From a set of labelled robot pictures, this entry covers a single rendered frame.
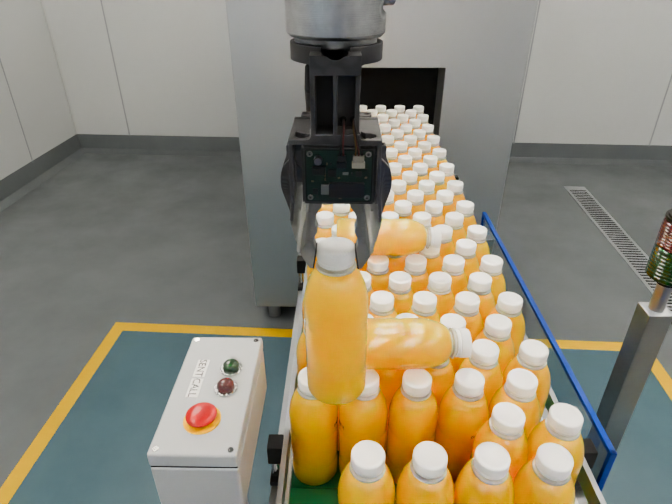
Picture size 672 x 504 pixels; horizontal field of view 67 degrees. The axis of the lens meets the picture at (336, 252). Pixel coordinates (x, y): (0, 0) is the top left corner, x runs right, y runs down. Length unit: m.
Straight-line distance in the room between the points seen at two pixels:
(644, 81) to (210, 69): 3.58
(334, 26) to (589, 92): 4.52
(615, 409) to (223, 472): 0.68
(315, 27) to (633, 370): 0.77
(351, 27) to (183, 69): 4.38
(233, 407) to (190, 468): 0.08
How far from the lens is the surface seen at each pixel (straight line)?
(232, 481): 0.64
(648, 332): 0.93
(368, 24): 0.39
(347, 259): 0.49
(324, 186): 0.40
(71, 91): 5.21
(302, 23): 0.39
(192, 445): 0.63
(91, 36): 4.99
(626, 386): 1.00
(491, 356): 0.75
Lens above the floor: 1.57
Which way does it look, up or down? 31 degrees down
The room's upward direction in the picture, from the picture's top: straight up
